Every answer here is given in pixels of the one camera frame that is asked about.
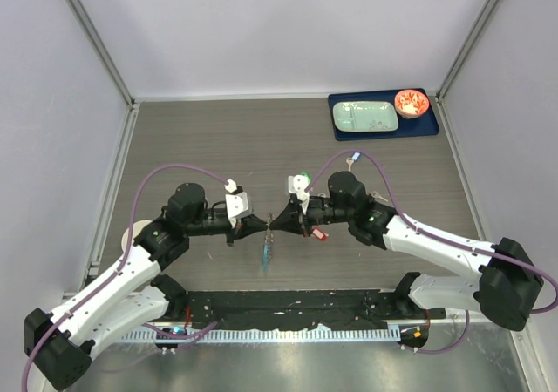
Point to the dark blue tray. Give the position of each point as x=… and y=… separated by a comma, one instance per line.
x=426, y=125

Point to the red tagged keys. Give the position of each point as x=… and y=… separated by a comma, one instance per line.
x=319, y=234

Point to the red patterned bowl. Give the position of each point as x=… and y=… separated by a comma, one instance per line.
x=411, y=103

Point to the green tagged key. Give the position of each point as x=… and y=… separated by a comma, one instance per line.
x=306, y=176

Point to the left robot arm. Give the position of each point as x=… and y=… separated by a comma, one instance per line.
x=63, y=343

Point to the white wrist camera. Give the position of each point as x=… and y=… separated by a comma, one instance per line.
x=297, y=185
x=238, y=203

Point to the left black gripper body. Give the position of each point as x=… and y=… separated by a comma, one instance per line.
x=238, y=223

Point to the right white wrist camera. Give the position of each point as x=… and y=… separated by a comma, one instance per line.
x=297, y=185

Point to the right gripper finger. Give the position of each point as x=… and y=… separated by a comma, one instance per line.
x=290, y=214
x=287, y=224

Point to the white slotted cable duct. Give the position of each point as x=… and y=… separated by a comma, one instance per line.
x=320, y=334

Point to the light green rectangular plate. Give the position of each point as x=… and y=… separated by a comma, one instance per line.
x=365, y=116

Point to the blue tagged key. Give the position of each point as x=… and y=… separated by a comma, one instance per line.
x=352, y=159

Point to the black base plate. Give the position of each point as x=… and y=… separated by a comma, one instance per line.
x=297, y=311

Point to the metal keyring holder blue handle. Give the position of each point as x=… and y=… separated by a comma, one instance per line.
x=267, y=245

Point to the aluminium frame rail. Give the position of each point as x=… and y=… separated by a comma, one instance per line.
x=110, y=195

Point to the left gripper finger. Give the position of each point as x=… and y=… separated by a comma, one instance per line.
x=246, y=230
x=255, y=221

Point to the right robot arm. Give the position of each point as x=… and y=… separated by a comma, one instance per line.
x=497, y=280

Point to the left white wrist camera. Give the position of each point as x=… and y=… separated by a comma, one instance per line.
x=238, y=203

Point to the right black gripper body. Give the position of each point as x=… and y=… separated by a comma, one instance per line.
x=313, y=216

